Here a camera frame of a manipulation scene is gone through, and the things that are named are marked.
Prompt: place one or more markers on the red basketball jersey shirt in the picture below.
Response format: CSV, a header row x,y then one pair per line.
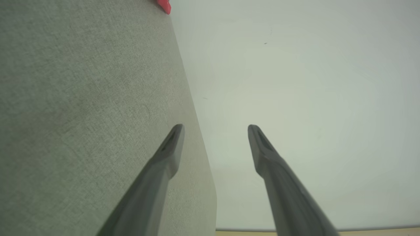
x,y
165,5

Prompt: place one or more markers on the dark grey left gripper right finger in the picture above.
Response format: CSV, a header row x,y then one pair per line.
x,y
282,190

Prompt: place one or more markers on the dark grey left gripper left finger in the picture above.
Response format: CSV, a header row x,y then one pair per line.
x,y
154,183

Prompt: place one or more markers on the grey fabric sofa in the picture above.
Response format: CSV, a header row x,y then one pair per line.
x,y
82,114

